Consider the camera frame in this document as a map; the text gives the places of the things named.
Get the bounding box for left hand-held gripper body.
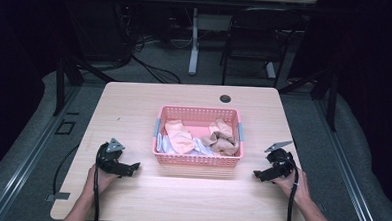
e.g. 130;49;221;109
95;136;134;178

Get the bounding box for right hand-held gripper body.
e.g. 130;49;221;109
262;138;299;183

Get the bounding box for person's left hand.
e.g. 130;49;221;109
83;163;122;197

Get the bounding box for person's right hand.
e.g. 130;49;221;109
271;166;314;208

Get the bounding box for beige sock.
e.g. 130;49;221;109
200;117;242;157

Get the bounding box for pink sock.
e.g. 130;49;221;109
163;118;197;155

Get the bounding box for pink plastic basket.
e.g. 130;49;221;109
150;104;247;170

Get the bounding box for white sock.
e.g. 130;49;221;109
155;132;216;157

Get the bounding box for grey tape strip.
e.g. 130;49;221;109
45;191;71;203

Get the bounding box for black metal stand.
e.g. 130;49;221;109
52;48;118;120
276;62;341;133

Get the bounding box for white desk leg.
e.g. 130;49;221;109
188;6;203;77
264;61;278;80

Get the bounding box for black folding chair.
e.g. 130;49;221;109
218;5;304;90

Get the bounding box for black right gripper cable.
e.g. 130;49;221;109
282;160;301;221

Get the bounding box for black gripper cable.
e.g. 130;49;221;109
282;160;301;221
91;152;104;221

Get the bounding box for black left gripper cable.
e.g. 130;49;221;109
91;152;104;221

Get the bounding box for black cable beside table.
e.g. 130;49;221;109
52;142;80;197

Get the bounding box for grey metal floor rail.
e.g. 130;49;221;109
0;80;83;221
307;95;391;221

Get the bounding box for black floor cables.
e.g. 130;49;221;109
116;0;187;86

